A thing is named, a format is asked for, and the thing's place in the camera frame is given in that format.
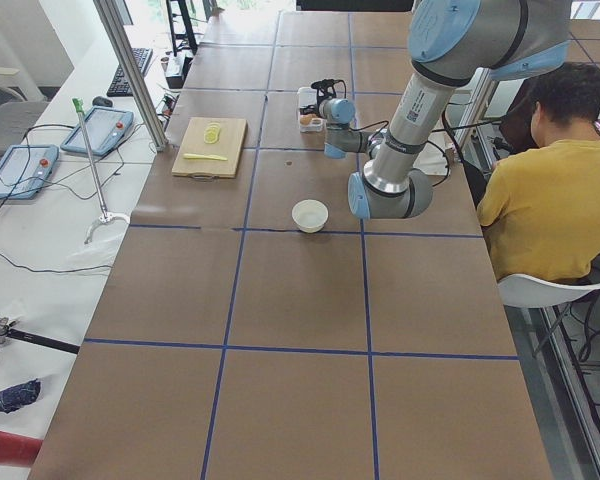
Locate far blue teach pendant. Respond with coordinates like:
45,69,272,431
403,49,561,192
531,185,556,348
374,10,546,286
60,106,134,158

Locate yellow plastic knife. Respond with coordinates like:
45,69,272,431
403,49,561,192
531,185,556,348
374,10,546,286
183,153,228,161

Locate blue teach pendant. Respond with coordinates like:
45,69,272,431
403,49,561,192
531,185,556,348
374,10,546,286
60,106,134,158
0,144,59,200

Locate white chair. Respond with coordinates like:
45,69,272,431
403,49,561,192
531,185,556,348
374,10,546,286
497,273,600,359

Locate folded navy umbrella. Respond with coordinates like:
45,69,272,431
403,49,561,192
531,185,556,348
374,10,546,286
0,379,41,414

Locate clear plastic egg box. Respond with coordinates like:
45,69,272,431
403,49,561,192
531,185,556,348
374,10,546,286
297,87,325,133

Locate red cylinder object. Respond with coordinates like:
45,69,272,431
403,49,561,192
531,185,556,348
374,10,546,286
0,431,43,467

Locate person in yellow shirt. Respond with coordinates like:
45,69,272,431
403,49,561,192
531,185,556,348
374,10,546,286
477,62,600,284

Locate black computer mouse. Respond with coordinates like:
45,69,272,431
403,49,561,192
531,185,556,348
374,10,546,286
92,96,113,108

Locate black cable on side table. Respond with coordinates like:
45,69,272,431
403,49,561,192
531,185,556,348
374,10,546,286
0,149,156,276

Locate black keyboard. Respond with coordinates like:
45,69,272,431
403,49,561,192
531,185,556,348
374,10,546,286
106,47,154,98

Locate metal reacher grabber tool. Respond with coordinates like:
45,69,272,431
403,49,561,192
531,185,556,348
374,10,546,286
72,98,130,245

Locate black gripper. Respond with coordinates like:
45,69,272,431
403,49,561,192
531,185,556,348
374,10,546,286
310,79,344,100

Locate white bowl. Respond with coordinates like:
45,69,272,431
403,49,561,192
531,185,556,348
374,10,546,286
291,199,329,233

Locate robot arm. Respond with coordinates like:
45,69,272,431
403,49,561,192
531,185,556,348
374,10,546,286
299,1,571,219

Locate near blue teach pendant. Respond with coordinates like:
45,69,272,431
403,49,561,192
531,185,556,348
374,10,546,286
0,144,59,200

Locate aluminium frame post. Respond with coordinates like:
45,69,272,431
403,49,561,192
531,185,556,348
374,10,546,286
93,0,168,152

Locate wooden cutting board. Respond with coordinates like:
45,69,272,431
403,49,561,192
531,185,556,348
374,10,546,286
171,117,247,178

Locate yellow lemon slices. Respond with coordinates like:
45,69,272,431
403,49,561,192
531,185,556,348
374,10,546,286
203,122,222,145

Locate white plastic bag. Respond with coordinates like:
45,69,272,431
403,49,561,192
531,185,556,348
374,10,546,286
66,234,124,269

